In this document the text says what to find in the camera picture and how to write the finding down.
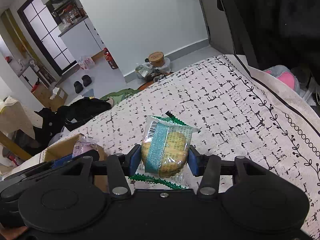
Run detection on purple cake packet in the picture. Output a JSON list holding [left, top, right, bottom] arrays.
[[72, 134, 98, 158]]

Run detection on teal band biscuit packet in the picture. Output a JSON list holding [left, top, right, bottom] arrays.
[[130, 112, 199, 190]]

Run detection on person left hand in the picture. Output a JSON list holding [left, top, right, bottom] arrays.
[[0, 226, 28, 240]]

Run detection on black clothes on floor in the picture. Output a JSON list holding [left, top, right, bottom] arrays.
[[29, 97, 113, 156]]

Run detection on side table with cloth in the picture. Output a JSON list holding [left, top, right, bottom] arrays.
[[1, 96, 43, 161]]

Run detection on patterned white table cloth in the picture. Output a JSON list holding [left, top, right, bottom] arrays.
[[4, 53, 320, 238]]

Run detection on small floor cardboard box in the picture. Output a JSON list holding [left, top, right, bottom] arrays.
[[49, 87, 68, 109]]

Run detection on black slipper left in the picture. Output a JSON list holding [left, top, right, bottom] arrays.
[[73, 81, 84, 94]]

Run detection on black slipper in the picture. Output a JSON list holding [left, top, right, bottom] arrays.
[[73, 81, 84, 94], [81, 75, 92, 87]]

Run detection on black slipper right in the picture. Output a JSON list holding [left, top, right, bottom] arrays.
[[81, 75, 92, 87]]

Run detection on glass jar on floor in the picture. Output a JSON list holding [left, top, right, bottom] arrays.
[[135, 62, 153, 81]]

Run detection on pink plastic bag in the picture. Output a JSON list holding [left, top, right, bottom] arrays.
[[77, 56, 95, 70]]

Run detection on wooden lid jar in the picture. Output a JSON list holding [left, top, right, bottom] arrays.
[[145, 51, 165, 68]]

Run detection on pink grey plush toy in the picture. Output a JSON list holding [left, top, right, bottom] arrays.
[[264, 65, 300, 92]]

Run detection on black clothes pile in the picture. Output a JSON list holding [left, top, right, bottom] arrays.
[[220, 0, 319, 78]]

